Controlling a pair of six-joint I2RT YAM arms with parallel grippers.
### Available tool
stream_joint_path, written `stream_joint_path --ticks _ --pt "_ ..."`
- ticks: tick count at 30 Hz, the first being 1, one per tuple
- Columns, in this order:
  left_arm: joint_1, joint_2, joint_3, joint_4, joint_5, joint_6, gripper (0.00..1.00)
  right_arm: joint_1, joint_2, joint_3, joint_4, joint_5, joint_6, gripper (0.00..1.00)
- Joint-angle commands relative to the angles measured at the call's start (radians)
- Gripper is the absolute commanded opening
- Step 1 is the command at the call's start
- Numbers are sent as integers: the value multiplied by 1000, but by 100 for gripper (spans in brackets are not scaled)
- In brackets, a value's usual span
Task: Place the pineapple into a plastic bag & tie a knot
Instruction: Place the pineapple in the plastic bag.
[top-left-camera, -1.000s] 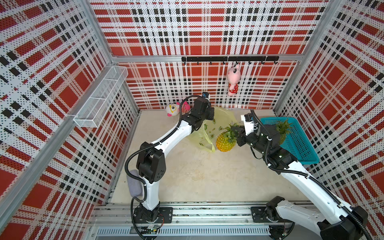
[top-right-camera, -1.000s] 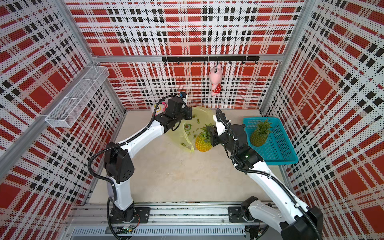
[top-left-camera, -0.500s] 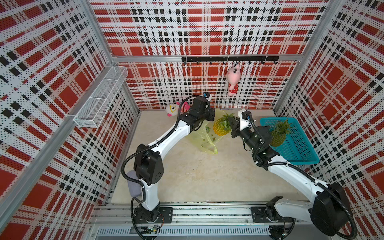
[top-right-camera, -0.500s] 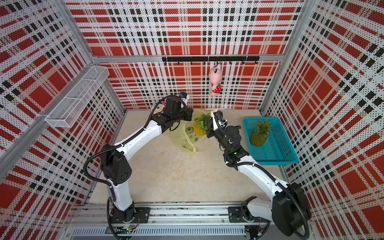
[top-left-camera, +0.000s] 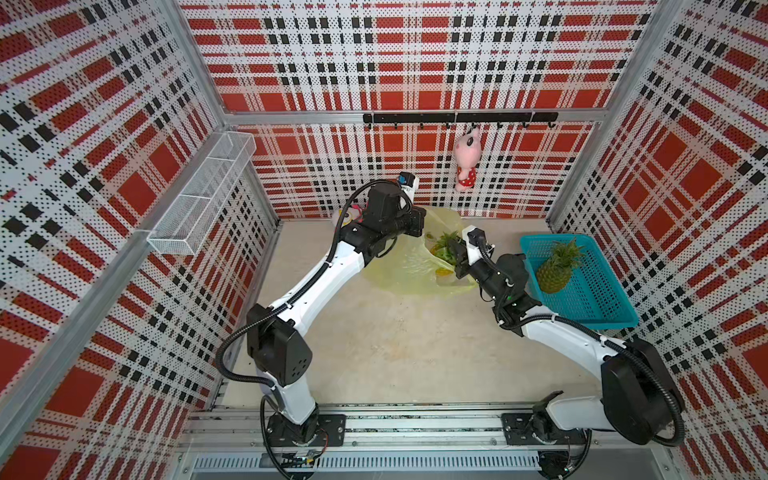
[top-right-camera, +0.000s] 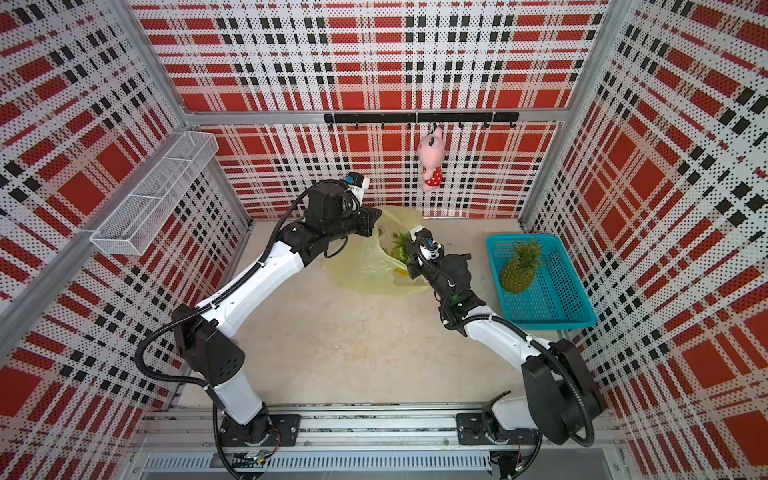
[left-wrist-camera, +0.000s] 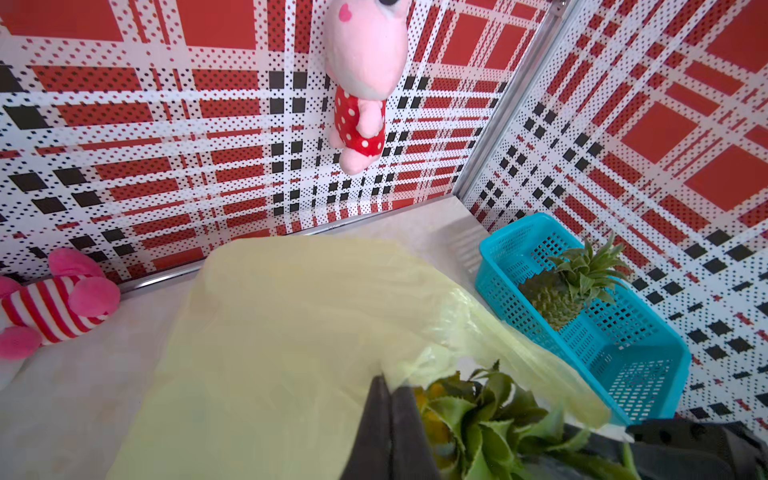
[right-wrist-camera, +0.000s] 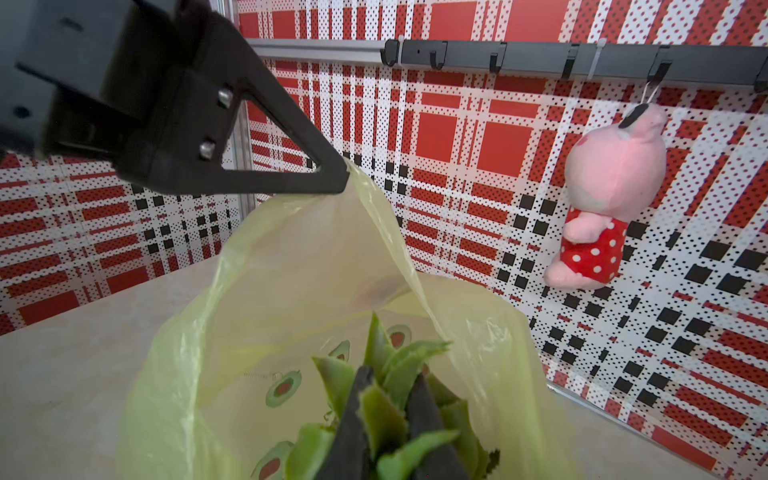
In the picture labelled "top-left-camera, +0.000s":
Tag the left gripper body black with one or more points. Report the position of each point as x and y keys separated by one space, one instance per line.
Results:
x=403 y=224

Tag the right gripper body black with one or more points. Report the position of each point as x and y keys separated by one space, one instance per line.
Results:
x=481 y=271

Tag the yellow-green plastic bag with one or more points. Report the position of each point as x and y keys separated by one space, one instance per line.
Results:
x=409 y=269

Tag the pineapple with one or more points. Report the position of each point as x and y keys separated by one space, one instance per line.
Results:
x=439 y=247
x=556 y=271

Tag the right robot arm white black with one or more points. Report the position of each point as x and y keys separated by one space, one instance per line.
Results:
x=639 y=398

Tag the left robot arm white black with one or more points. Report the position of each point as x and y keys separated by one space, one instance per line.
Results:
x=371 y=220

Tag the white pink plush bird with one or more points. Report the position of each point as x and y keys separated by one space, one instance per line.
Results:
x=352 y=213

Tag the pink hanging plush toy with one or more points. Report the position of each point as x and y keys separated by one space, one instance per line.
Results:
x=467 y=152

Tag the teal plastic basket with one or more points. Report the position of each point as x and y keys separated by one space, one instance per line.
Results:
x=593 y=296

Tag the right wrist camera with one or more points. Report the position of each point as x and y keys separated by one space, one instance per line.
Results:
x=476 y=244

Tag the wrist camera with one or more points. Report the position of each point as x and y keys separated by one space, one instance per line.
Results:
x=476 y=244
x=409 y=183

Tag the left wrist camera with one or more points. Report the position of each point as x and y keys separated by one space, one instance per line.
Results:
x=409 y=183

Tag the black hook rail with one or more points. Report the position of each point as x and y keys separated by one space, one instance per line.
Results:
x=524 y=117

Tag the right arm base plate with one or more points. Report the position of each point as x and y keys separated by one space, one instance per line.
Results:
x=534 y=429

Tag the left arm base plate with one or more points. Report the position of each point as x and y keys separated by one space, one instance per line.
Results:
x=318 y=430

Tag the white wire mesh shelf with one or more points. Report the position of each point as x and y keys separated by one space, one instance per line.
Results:
x=219 y=164

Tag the aluminium mounting rail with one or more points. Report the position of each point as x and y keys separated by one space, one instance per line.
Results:
x=484 y=440

